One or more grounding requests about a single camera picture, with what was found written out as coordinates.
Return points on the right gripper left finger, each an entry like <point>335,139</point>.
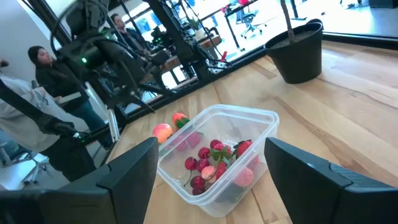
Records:
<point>124,193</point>

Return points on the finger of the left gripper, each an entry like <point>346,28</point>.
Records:
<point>158,88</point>
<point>136,99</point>

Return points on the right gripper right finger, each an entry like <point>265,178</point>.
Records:
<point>311,193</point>

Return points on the toy peach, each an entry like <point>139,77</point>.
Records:
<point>161,133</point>

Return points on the pink lumpy toy fruit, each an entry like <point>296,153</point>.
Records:
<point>244,178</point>
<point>207,173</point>

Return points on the red toy cherry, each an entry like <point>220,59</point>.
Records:
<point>202,164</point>
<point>215,143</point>
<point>197,182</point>
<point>204,153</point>
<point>197,191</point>
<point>190,163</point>

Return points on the red toy strawberry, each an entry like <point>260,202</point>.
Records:
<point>221,170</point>
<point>244,147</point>

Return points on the strawberry with large green leaves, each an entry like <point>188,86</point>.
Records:
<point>221,147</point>

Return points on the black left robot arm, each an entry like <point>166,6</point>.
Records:
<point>178,37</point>

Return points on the clear plastic tupperware container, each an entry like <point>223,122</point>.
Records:
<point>233,124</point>

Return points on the white upright bar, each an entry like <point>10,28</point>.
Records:
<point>113,124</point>

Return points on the person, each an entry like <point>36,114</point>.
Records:
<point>59,77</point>
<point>130,35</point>
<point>21,124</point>

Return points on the flat grey tablet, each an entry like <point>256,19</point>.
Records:
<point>70,97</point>

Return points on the small plant in white pot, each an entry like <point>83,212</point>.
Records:
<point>200,32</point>

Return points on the wooden background desk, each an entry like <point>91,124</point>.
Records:
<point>211,42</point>

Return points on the black diagonal strut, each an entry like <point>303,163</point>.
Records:
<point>28,107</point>

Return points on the white office chair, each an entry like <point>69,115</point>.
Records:
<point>37,169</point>

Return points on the black office chair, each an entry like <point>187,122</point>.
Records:
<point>250,18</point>

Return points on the green plant in black pot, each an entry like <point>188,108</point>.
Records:
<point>295,59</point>

